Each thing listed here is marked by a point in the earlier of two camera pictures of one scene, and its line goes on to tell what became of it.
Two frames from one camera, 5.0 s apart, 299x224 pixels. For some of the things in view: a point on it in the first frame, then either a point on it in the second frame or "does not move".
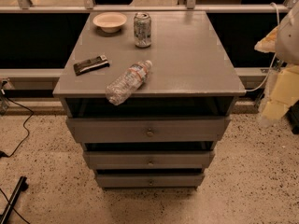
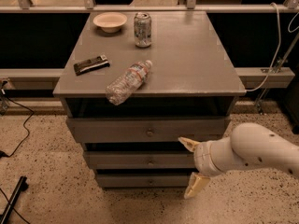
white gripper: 289,39 to 203,159
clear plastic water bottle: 121,88 does not move
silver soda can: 142,30 does not move
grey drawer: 152,160 does not move
